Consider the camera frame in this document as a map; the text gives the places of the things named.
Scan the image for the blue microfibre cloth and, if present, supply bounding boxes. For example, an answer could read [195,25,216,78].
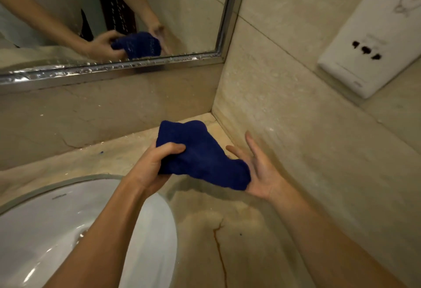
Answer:
[155,120,252,191]

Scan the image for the white wall socket panel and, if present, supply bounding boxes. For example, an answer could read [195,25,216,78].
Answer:
[317,0,421,99]

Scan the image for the person's right forearm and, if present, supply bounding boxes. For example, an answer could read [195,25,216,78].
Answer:
[268,181,408,288]

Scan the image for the person's left hand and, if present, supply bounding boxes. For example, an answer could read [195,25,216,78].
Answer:
[123,141,187,200]

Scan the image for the person's right hand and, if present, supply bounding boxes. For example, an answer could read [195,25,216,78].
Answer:
[225,131,287,202]

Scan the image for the white ceramic sink basin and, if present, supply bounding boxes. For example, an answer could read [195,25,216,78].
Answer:
[0,174,178,288]

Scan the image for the person's left forearm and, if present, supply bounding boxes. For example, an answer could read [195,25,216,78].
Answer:
[43,176,149,288]

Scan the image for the silver framed wall mirror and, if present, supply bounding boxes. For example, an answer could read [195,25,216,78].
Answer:
[0,0,251,93]

